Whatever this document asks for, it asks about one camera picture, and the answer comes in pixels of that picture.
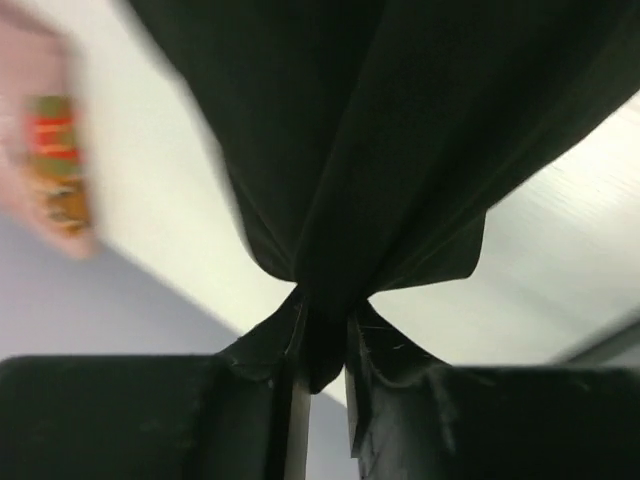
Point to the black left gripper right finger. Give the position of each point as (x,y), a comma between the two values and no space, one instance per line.
(413,416)

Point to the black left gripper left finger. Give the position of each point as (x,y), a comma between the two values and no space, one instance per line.
(236,414)

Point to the black t shirt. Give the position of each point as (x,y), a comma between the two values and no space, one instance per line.
(365,141)

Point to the folded pink t shirt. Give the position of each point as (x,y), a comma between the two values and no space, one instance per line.
(43,178)

